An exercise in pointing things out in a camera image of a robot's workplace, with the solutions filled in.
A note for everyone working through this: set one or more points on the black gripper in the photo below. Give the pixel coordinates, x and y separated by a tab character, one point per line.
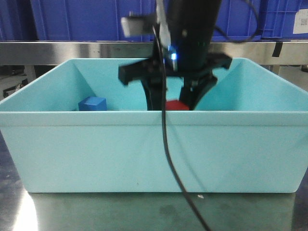
197	81

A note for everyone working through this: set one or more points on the red cube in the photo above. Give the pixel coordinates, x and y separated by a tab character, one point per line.
176	105

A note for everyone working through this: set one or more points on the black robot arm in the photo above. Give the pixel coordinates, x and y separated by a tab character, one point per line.
182	32

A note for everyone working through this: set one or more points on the blue cube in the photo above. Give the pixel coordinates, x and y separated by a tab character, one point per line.
93	104

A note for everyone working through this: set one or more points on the blue crate behind middle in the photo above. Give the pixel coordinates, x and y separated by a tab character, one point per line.
237	21

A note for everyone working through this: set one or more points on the blue crate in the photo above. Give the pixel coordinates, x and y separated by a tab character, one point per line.
87	20
276	18
237	21

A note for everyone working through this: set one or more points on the light blue plastic tub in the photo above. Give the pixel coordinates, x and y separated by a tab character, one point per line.
248	134

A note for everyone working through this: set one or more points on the black tape strip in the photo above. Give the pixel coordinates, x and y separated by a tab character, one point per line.
277	49

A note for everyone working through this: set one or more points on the blue crate behind right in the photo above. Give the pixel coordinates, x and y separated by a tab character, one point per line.
276	18

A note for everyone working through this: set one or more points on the blue crate behind left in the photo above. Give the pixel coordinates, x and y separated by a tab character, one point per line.
87	20

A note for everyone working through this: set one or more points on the white QR label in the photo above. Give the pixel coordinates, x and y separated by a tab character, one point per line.
301	22

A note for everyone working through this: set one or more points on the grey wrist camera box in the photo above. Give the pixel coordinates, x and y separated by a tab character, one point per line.
138	25

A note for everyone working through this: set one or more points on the steel shelf rail behind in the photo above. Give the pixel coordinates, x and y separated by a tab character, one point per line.
294	52

